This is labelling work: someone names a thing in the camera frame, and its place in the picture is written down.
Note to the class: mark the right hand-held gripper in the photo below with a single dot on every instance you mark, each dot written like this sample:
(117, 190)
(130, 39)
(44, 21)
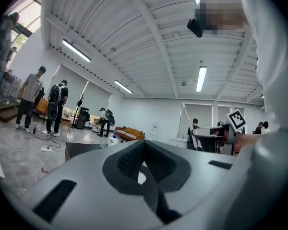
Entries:
(236, 120)

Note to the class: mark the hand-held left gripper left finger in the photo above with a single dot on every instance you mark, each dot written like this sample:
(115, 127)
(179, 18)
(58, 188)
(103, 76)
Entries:
(86, 176)

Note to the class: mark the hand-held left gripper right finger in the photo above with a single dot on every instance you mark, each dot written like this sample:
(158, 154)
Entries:
(206, 176)

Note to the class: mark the green glass cup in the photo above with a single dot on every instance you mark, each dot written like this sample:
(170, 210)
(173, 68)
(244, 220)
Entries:
(104, 143)

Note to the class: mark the white soap pump bottle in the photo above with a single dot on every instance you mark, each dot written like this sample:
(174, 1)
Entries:
(112, 140)

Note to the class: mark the person's right forearm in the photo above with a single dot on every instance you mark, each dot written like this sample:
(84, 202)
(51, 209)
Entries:
(247, 140)

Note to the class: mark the black vanity cabinet counter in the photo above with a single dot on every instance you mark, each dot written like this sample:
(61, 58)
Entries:
(81, 150)

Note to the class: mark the white cabinet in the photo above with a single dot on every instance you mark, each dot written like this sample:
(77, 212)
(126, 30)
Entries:
(176, 142)

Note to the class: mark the white power strip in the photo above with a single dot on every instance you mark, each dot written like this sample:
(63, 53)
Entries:
(46, 149)

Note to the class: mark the white water dispenser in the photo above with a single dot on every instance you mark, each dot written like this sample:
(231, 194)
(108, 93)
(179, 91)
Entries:
(154, 132)

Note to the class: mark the black tall appliance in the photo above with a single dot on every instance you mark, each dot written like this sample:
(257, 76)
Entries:
(82, 117)

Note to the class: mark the orange sofa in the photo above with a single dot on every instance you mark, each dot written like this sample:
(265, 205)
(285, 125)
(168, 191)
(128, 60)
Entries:
(130, 133)

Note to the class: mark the black coat rack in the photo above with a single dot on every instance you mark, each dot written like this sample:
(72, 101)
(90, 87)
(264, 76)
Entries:
(78, 109)

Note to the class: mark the orange chair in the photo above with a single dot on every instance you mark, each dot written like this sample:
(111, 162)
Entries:
(42, 105)

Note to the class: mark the person's white shirt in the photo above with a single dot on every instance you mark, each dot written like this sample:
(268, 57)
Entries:
(273, 80)

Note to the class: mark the wooden platform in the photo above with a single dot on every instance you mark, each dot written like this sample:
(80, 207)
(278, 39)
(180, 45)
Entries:
(2, 109)

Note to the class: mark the person's head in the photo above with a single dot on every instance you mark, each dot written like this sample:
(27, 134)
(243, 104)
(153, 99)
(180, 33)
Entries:
(220, 11)

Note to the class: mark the black head-worn camera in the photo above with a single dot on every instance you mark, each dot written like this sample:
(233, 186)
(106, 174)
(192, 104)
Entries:
(195, 27)

